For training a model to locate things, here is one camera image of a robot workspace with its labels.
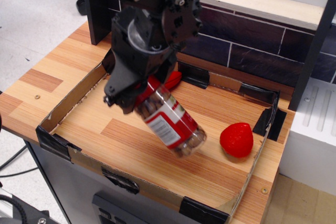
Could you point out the red toy chili pepper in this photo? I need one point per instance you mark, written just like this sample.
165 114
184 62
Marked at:
173 80

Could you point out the dark brick tile backsplash panel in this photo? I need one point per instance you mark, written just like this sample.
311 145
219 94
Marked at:
262 43

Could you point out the white ribbed sink unit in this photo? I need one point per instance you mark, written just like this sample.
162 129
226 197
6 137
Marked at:
309 154

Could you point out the clear spice bottle red lid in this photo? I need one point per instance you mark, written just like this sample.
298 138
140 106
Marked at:
168 120

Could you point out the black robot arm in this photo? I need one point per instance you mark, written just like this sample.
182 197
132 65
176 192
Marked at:
180 18

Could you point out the black control box with switches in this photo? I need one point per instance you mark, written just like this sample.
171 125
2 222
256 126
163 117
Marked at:
110 213

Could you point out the cardboard fence with black tape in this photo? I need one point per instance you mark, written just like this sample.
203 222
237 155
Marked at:
97 150

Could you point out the red toy strawberry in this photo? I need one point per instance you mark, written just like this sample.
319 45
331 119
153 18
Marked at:
237 140

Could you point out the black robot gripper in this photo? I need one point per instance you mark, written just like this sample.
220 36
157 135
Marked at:
138 50

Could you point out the black vertical post left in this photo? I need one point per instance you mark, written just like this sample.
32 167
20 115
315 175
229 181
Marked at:
99 15

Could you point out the black vertical post right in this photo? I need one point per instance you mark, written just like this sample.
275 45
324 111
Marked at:
313 53

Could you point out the black office chair caster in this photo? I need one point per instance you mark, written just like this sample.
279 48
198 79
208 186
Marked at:
81 7

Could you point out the black vertical post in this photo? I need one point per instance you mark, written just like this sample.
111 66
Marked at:
313 53
99 15

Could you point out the aluminium frame bracket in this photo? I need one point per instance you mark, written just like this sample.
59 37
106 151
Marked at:
14 210

